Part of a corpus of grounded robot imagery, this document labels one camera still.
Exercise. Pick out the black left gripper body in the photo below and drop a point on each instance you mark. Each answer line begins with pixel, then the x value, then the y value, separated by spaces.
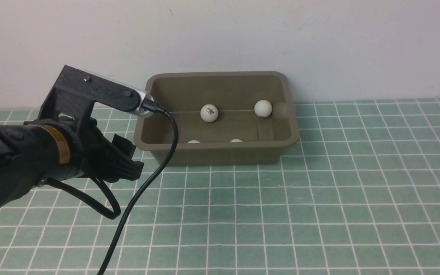
pixel 92 148

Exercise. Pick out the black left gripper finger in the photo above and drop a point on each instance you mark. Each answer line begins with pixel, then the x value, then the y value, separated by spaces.
pixel 121 163

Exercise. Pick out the white ping-pong ball with print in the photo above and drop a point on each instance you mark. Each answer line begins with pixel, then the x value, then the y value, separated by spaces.
pixel 209 113

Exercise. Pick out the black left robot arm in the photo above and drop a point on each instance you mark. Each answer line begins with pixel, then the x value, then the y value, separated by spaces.
pixel 57 153

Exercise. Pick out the olive green plastic bin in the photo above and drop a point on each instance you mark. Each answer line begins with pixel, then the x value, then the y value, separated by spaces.
pixel 234 94

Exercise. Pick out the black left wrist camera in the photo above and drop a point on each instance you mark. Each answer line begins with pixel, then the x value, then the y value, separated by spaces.
pixel 75 93

